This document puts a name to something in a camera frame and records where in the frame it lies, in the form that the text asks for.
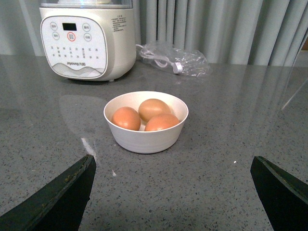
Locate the white round bowl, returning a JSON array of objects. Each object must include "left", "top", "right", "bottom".
[{"left": 103, "top": 91, "right": 189, "bottom": 154}]

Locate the white power cable with plug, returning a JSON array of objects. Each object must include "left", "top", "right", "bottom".
[{"left": 136, "top": 44, "right": 183, "bottom": 75}]

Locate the brown egg left in bowl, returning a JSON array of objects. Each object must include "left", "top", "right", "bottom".
[{"left": 111, "top": 106, "right": 141, "bottom": 131}]

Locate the white Joyoung cooker appliance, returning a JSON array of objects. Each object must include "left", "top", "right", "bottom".
[{"left": 39, "top": 0, "right": 136, "bottom": 81}]

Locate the pale brown egg at back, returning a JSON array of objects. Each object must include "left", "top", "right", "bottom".
[{"left": 138, "top": 99, "right": 171, "bottom": 122}]

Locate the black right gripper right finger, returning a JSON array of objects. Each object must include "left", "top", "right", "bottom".
[{"left": 250, "top": 156, "right": 308, "bottom": 231}]

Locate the grey curtain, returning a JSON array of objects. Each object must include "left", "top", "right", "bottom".
[{"left": 0, "top": 0, "right": 308, "bottom": 66}]

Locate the brown egg front right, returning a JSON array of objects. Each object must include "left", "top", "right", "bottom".
[{"left": 144, "top": 113, "right": 180, "bottom": 131}]

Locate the clear plastic bag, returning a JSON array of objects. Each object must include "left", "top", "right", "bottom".
[{"left": 136, "top": 41, "right": 211, "bottom": 77}]

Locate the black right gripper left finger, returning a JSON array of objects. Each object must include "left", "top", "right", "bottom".
[{"left": 0, "top": 155, "right": 96, "bottom": 231}]

